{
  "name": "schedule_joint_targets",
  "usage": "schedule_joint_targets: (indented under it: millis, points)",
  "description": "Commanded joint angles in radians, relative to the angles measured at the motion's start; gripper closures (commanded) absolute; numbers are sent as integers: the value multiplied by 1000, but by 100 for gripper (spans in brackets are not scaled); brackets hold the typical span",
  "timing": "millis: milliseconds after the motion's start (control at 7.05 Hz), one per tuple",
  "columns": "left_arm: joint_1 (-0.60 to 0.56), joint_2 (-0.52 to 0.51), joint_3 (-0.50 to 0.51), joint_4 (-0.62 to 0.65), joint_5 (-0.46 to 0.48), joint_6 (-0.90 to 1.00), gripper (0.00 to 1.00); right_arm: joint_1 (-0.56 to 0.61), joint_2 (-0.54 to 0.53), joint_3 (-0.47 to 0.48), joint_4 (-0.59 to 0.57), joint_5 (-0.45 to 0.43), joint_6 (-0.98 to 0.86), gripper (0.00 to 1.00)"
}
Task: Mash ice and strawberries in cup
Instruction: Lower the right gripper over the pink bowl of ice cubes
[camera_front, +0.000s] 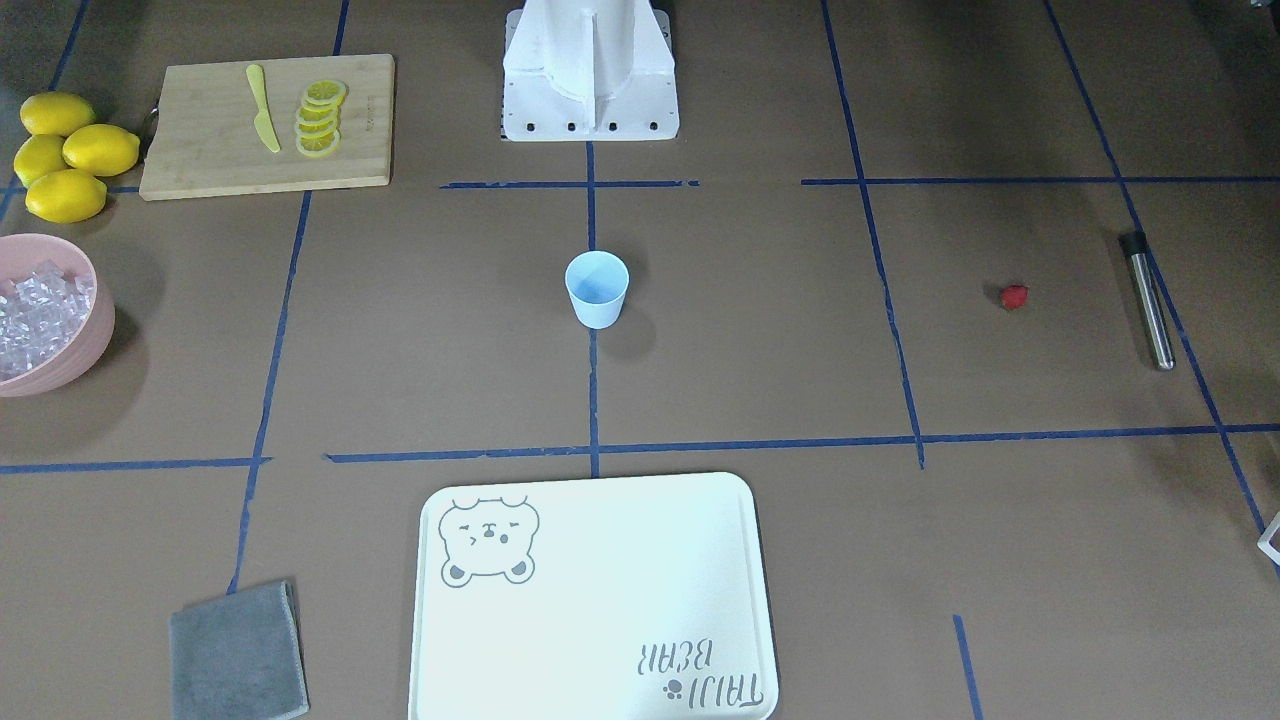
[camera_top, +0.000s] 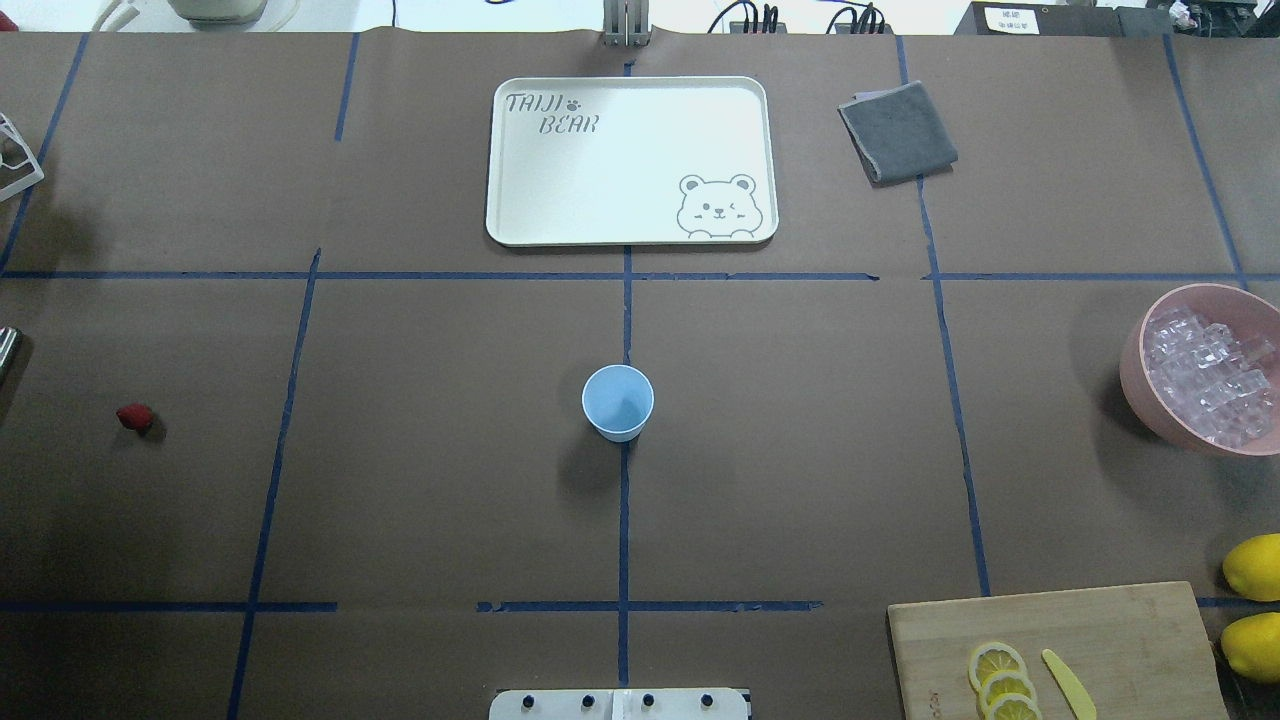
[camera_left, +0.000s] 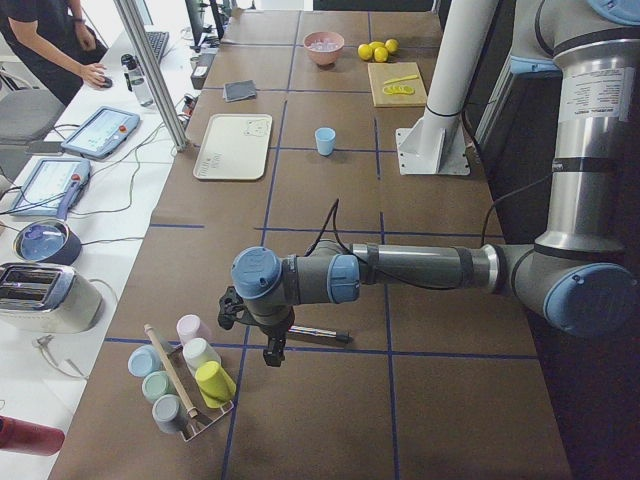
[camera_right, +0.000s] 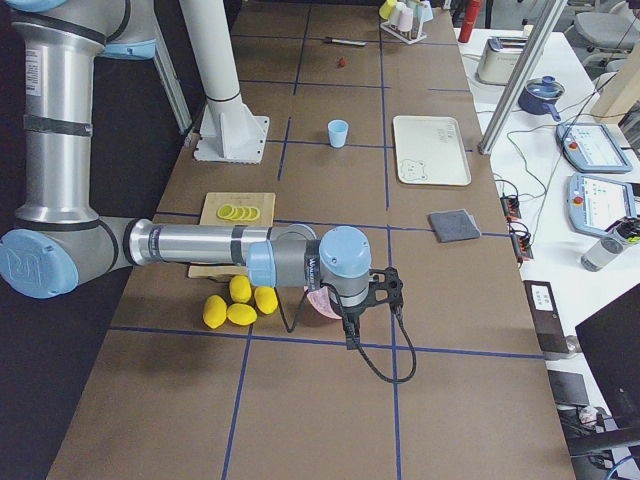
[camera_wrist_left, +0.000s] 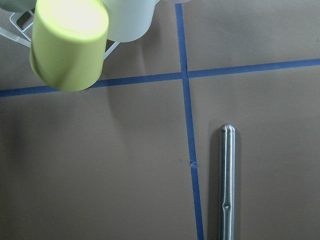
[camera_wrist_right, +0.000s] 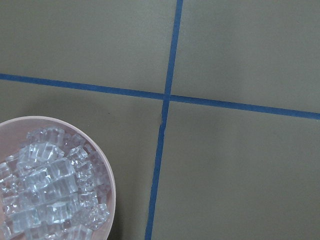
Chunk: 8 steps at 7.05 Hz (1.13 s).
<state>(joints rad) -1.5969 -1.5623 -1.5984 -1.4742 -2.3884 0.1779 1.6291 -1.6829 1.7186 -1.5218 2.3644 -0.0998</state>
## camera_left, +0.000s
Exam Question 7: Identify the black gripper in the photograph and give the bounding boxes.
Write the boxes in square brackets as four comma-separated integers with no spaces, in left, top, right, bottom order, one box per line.
[218,286,294,367]

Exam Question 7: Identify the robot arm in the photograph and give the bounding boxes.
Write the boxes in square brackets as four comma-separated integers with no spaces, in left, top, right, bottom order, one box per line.
[218,1,639,367]

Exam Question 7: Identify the yellow-green cup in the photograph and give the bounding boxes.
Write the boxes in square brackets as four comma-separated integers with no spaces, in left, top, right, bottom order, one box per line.
[195,361,236,408]

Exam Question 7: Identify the white cup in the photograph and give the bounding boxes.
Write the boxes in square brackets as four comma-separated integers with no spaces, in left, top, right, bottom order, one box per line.
[182,337,222,376]

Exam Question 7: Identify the white cup rack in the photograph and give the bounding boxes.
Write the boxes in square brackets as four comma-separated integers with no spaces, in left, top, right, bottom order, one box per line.
[169,348,235,442]

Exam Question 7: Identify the grey cup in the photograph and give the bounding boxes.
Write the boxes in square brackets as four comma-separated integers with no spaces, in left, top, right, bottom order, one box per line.
[152,394,188,434]

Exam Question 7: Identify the green cup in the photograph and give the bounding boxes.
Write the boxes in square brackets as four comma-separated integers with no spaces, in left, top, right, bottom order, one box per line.
[141,370,176,404]

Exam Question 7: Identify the blue cup in rack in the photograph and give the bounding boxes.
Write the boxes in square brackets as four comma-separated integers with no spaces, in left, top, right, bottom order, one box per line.
[127,344,163,378]

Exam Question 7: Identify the light blue cup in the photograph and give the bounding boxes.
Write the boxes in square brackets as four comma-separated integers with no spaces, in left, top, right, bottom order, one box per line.
[314,127,336,156]

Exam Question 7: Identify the pink bowl of ice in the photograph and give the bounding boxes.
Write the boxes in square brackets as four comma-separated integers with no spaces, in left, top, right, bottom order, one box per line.
[303,31,345,67]

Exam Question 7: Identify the steel muddler black tip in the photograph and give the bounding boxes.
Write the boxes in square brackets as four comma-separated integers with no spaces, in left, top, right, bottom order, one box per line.
[287,324,354,347]

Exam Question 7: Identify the cream bear tray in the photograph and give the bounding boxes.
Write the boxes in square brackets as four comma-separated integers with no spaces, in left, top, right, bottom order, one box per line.
[193,114,272,181]

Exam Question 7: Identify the cream toaster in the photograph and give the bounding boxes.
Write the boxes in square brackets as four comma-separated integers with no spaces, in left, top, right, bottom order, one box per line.
[1,262,102,334]

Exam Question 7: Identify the blue pot with lid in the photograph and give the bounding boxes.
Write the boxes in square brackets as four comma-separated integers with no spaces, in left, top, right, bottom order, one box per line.
[13,218,82,265]

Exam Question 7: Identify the red bottle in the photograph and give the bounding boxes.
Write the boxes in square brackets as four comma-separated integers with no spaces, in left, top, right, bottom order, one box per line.
[1,416,65,456]

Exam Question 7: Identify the grey folded cloth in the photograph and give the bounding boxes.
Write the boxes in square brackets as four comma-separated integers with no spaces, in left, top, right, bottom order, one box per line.
[223,80,257,102]

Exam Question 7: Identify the teach pendant near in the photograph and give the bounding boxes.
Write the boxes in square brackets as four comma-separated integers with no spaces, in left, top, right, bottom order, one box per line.
[9,157,91,217]

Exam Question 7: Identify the teach pendant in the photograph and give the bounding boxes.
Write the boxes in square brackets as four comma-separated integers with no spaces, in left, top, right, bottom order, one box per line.
[9,157,91,217]
[61,106,140,160]

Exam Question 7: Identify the teach pendant far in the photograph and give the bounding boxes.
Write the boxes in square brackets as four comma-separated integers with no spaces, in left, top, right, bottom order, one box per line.
[61,106,140,160]

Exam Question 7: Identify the lemon slices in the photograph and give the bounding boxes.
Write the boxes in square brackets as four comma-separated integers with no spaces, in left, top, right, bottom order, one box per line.
[382,84,415,96]

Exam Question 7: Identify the wooden cutting board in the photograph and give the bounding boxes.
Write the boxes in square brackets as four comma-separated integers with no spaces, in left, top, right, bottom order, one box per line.
[368,62,427,108]

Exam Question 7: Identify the black box on desk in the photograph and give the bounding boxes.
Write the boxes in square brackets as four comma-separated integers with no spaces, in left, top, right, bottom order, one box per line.
[190,53,216,90]

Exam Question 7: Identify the clear water bottle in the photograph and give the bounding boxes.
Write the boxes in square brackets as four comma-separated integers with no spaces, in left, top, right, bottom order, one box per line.
[121,54,154,107]

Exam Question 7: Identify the yellow plastic knife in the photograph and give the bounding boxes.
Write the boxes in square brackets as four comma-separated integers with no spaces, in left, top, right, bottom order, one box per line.
[383,74,419,85]

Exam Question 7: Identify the yellow lemon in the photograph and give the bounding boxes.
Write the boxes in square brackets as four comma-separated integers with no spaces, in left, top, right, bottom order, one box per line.
[357,44,374,61]
[384,38,399,55]
[373,46,390,63]

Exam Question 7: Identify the black keyboard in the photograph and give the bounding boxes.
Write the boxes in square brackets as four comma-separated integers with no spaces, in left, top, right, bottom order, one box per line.
[145,31,170,62]

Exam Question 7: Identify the person in black shirt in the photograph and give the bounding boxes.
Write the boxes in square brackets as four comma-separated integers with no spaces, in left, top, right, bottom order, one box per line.
[1,0,107,106]

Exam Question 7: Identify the wooden rack handle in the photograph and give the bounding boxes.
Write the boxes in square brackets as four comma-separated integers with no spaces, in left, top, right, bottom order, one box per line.
[144,324,198,419]

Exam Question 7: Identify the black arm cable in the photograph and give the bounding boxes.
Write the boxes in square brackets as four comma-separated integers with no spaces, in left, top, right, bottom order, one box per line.
[305,164,556,291]

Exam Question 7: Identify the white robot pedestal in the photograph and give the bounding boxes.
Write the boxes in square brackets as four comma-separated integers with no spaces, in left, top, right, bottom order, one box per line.
[396,0,498,176]

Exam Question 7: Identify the aluminium frame post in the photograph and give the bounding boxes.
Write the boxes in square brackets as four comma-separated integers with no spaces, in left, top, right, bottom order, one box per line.
[114,0,188,152]

